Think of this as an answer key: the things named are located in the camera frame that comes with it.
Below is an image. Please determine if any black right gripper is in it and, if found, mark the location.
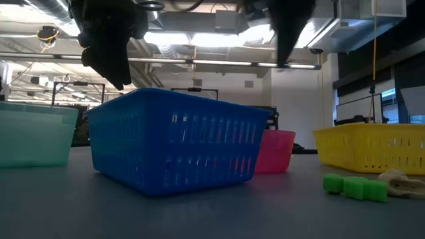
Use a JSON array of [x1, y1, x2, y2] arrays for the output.
[[237, 0, 318, 68]]

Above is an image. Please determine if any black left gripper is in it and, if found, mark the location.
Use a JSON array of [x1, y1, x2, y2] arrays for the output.
[[68, 0, 149, 91]]

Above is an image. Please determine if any grey ceiling air unit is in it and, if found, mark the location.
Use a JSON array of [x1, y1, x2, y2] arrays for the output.
[[214, 9, 240, 34]]

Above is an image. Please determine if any long ceiling light strip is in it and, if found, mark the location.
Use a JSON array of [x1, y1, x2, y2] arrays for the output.
[[0, 51, 322, 70]]

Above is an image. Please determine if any blue plastic basket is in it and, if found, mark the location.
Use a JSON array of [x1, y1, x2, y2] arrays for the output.
[[83, 87, 272, 197]]

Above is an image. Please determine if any black background robot rig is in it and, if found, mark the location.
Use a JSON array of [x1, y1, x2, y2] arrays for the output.
[[247, 105, 280, 131]]

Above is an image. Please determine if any teal plastic bin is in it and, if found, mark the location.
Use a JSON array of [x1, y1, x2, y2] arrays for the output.
[[0, 100, 80, 169]]

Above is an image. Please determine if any pink plastic bowl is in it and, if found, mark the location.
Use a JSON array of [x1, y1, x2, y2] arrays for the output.
[[254, 129, 296, 175]]

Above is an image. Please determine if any yellow plastic basket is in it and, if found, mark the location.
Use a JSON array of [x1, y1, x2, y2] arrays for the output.
[[312, 123, 425, 176]]

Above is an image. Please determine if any green plastic monster hand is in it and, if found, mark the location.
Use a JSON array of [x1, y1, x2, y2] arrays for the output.
[[323, 173, 388, 204]]

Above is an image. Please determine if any beige plastic skull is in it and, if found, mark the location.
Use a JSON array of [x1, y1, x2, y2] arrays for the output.
[[377, 169, 425, 200]]

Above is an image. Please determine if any rectangular metal air duct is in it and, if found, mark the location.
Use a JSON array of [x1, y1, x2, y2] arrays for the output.
[[307, 0, 408, 54]]

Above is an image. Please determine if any yellow cord reel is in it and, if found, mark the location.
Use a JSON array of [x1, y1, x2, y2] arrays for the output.
[[35, 25, 61, 54]]

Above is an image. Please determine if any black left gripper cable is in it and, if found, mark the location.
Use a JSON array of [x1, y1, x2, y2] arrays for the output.
[[136, 0, 166, 12]]

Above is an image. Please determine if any silver round air duct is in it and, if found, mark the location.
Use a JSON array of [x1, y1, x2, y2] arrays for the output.
[[23, 0, 163, 89]]

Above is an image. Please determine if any black rig frame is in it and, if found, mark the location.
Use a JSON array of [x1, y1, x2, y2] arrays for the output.
[[170, 86, 219, 101]]

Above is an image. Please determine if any black table frame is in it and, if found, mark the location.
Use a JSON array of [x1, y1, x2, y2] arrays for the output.
[[71, 139, 319, 155]]

